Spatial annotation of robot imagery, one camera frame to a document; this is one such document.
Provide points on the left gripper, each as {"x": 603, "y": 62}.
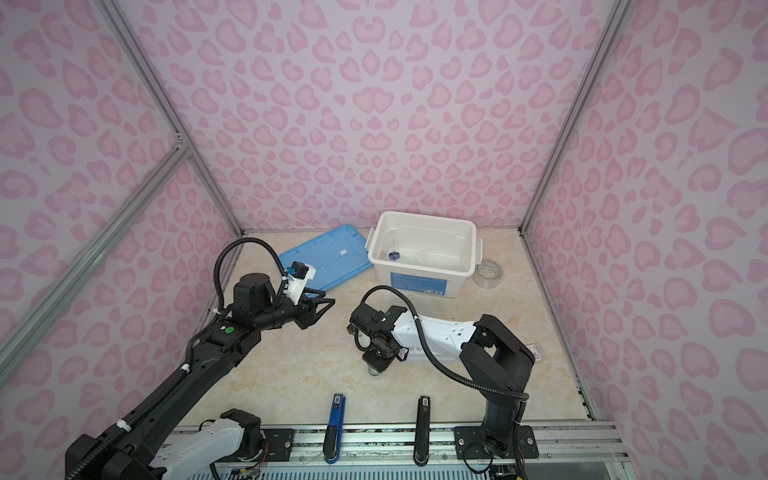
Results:
{"x": 308, "y": 314}

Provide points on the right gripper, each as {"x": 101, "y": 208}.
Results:
{"x": 378, "y": 365}

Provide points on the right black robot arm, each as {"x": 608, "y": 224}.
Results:
{"x": 484, "y": 356}

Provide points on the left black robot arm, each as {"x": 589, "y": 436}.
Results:
{"x": 135, "y": 446}

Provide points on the blue plastic bin lid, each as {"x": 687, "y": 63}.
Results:
{"x": 337, "y": 256}

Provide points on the blue stapler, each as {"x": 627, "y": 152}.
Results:
{"x": 334, "y": 429}

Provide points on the white plastic storage bin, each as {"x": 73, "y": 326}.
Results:
{"x": 457, "y": 241}

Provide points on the black stapler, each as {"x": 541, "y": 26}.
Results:
{"x": 421, "y": 445}

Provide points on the clear tape roll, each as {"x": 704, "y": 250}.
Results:
{"x": 488, "y": 274}

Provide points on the small red labelled box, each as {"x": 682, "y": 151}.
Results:
{"x": 534, "y": 350}

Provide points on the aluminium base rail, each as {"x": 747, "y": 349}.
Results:
{"x": 568, "y": 450}

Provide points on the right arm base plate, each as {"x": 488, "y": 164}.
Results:
{"x": 474, "y": 443}

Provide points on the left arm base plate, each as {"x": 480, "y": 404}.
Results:
{"x": 275, "y": 445}

